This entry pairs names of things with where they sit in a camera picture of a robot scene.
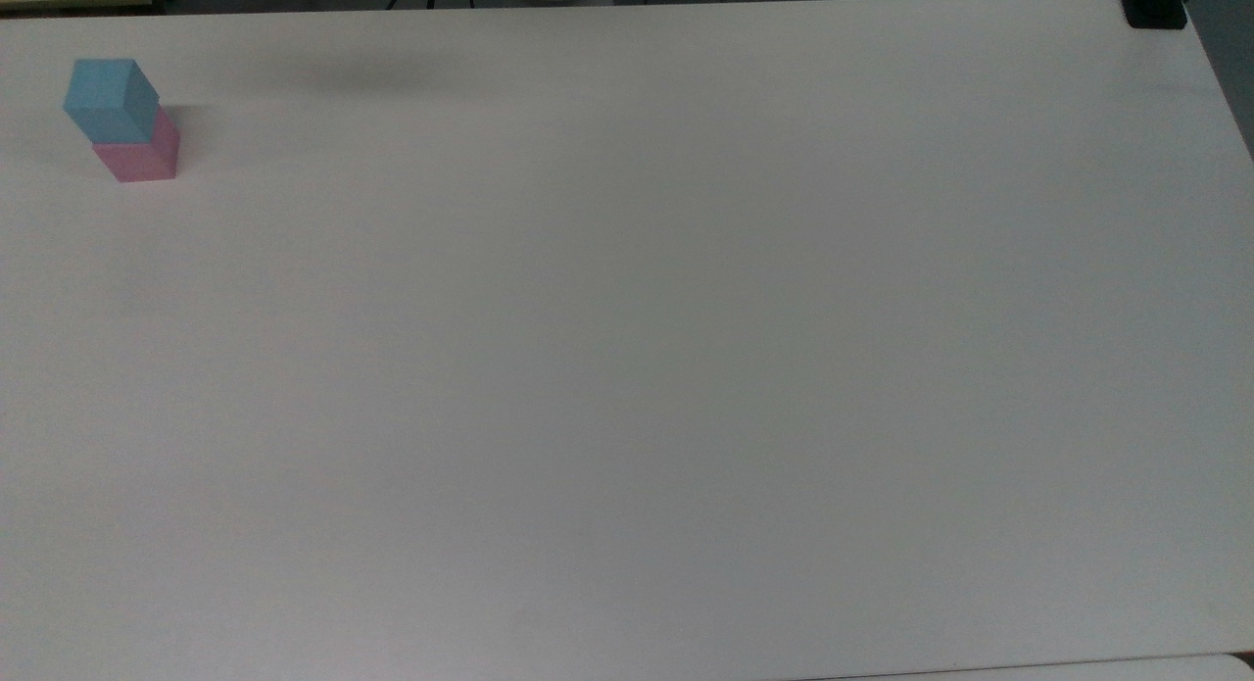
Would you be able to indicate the blue cube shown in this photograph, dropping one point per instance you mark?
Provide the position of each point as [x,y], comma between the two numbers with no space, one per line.
[108,98]

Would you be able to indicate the white adjoining table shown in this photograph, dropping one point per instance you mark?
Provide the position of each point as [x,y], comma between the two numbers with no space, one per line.
[1078,673]

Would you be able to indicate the black corner clamp mount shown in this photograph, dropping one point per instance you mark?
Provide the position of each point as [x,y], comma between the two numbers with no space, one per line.
[1156,13]

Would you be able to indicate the pink cube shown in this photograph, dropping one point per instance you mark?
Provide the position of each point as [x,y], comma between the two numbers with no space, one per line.
[137,162]

